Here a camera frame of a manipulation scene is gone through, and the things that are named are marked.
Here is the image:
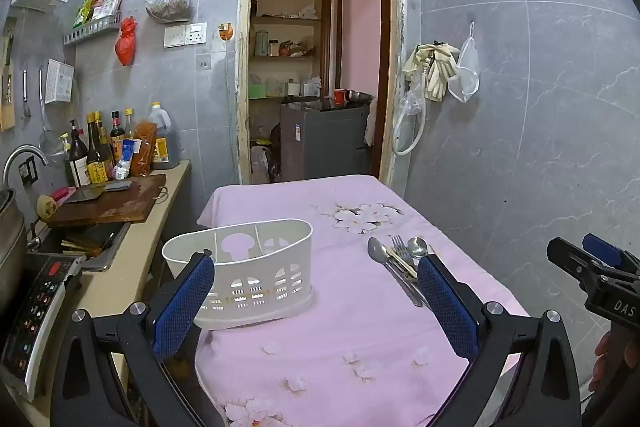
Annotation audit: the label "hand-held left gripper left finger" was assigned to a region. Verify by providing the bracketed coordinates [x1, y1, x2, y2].
[50, 249, 226, 427]

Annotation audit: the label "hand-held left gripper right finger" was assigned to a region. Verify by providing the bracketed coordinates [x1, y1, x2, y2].
[416, 253, 583, 427]

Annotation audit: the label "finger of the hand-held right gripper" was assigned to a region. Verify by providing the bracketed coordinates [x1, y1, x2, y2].
[582, 233, 640, 278]
[546, 237, 616, 288]

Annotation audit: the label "wooden chopstick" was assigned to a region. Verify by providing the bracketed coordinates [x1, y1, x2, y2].
[385, 247, 419, 282]

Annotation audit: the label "small shiny metal spoon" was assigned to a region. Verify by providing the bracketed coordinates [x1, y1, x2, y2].
[406, 237, 429, 261]

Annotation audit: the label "metal fork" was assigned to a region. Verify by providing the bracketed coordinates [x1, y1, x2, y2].
[391, 234, 418, 269]

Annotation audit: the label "white plastic utensil caddy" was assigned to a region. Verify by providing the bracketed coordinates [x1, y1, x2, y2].
[161, 218, 315, 330]

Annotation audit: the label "person's right hand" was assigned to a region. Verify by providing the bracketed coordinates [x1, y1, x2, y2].
[593, 331, 614, 394]

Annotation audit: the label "beige kitchen counter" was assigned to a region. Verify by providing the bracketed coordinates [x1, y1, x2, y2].
[30, 159, 192, 427]

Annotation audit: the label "steel kitchen sink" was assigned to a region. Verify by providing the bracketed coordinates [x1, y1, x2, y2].
[27, 221, 132, 272]

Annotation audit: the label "pink floral tablecloth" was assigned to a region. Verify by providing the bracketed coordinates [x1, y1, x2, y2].
[194, 174, 531, 427]

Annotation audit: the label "wooden cutting board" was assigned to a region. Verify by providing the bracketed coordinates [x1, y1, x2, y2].
[47, 173, 167, 228]

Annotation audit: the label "steel cleaver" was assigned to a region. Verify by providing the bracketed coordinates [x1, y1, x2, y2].
[62, 181, 134, 204]

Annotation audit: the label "blue white packet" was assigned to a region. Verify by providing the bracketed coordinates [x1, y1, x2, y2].
[115, 139, 139, 180]

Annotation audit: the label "orange seasoning packet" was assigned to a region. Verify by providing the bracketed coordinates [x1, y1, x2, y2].
[131, 119, 158, 178]

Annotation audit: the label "yellow label sauce bottle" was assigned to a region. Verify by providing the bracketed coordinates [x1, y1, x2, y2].
[86, 112, 109, 184]

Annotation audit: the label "large cooking oil jug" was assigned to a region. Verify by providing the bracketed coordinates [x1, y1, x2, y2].
[148, 102, 180, 169]

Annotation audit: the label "yellow round loofah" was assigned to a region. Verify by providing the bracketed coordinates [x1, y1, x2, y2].
[36, 194, 57, 221]

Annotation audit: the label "dark soy sauce bottle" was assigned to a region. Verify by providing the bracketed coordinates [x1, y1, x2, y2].
[96, 111, 117, 180]

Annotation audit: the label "dark wine bottle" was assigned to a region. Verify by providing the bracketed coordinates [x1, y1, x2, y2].
[67, 120, 91, 188]

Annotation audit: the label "red label sauce bottle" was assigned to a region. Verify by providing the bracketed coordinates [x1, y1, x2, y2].
[110, 110, 126, 164]

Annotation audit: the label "steel cooking pot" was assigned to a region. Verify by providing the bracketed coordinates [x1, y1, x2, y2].
[0, 189, 29, 303]

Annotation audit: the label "grey refrigerator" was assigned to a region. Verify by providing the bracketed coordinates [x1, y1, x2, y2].
[279, 98, 373, 182]

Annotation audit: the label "clear hanging plastic bag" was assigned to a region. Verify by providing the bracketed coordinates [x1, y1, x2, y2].
[448, 23, 481, 104]

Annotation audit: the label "metal faucet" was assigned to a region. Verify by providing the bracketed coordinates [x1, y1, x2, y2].
[2, 145, 49, 194]

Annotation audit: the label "beige rubber gloves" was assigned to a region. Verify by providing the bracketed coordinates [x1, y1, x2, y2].
[404, 42, 460, 102]

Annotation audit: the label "red plastic bag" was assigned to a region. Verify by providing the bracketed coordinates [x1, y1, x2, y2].
[115, 17, 139, 66]

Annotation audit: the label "hanging wooden board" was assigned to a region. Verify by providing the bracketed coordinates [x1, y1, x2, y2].
[0, 17, 19, 132]

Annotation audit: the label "wooden storage shelf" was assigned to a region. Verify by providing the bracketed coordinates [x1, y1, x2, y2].
[248, 0, 333, 102]

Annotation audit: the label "green yellow seasoning packet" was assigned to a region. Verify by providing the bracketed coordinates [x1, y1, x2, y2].
[74, 0, 94, 29]

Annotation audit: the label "red white seasoning packet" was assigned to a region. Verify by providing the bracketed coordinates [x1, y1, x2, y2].
[91, 0, 123, 20]

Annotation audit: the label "white hose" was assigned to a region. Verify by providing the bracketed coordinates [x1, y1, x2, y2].
[391, 99, 429, 156]

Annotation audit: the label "black wall outlet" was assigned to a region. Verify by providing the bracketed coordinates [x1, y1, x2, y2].
[18, 156, 39, 186]

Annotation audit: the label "worn door frame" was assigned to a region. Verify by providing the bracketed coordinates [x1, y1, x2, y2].
[235, 0, 407, 188]

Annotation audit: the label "white wall paper holder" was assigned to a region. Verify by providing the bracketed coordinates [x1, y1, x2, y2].
[44, 58, 76, 104]

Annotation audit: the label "grey wall spice rack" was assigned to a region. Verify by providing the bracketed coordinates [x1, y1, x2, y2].
[62, 14, 122, 46]

